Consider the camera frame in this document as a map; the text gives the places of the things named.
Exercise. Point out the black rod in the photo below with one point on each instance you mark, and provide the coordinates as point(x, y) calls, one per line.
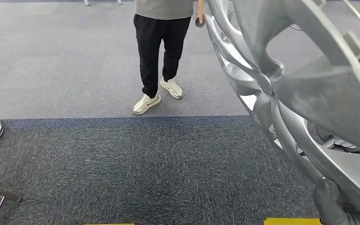
point(3, 194)

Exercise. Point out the person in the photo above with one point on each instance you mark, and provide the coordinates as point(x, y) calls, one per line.
point(149, 46)

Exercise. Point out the person's left hand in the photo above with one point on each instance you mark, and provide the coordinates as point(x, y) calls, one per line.
point(201, 11)

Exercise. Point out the small black round object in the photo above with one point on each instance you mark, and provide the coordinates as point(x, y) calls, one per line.
point(199, 24)

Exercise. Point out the silver plastic wheel hubcap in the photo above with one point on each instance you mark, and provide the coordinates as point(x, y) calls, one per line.
point(323, 93)

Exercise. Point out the yellow floor tape square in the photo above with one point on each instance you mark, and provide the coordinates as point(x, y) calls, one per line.
point(291, 221)

